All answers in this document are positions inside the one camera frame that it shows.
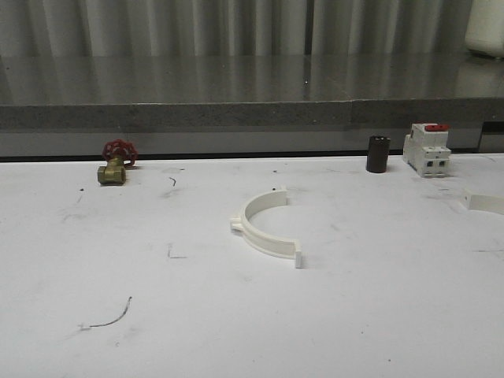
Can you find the white half-ring pipe clamp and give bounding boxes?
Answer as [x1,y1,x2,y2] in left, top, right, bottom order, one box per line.
[229,186,302,269]

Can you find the dark brown cylindrical coupling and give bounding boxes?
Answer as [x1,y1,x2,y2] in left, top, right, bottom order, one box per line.
[366,135,391,173]

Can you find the brass valve red handwheel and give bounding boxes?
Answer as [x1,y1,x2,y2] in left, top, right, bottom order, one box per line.
[97,139,138,185]

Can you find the grey stone counter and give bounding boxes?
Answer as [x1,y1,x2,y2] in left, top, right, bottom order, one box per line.
[0,54,504,158]

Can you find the white container on counter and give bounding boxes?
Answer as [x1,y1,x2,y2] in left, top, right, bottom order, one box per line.
[465,0,504,58]

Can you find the white circuit breaker red switch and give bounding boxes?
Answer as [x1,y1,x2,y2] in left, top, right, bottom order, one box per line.
[402,123,451,177]

